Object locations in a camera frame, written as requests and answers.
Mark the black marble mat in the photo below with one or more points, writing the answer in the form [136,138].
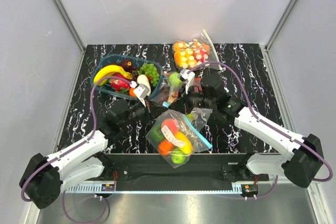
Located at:
[246,78]

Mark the teal plastic basket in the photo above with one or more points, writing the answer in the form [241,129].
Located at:
[115,59]

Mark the dark mangosteen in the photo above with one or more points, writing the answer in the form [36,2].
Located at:
[127,65]

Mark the yellow banana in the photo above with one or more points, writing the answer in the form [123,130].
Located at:
[110,70]

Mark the green apple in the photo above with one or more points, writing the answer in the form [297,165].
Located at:
[174,80]

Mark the white eggplant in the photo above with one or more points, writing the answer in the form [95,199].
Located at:
[142,79]

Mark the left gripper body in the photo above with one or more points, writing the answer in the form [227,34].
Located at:
[139,113]

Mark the red dragon fruit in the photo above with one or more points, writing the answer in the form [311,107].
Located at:
[119,85]

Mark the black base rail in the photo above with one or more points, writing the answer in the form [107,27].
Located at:
[151,173]

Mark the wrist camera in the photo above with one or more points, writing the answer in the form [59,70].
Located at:
[141,91]
[187,77]

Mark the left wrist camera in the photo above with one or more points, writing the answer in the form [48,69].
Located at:
[141,91]

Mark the orange in basket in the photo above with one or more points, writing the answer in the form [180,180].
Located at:
[131,92]

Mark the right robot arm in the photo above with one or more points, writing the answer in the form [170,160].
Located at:
[299,158]

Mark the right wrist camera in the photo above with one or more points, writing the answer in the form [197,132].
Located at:
[187,77]

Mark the vegetable zip bag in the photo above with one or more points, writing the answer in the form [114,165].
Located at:
[167,95]

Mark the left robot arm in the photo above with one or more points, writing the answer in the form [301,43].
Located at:
[45,177]

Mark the sliced fruit zip bag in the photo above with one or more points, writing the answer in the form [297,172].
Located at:
[191,53]

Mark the green grapes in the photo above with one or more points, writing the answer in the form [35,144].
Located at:
[151,72]

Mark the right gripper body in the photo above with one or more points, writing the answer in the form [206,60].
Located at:
[194,99]

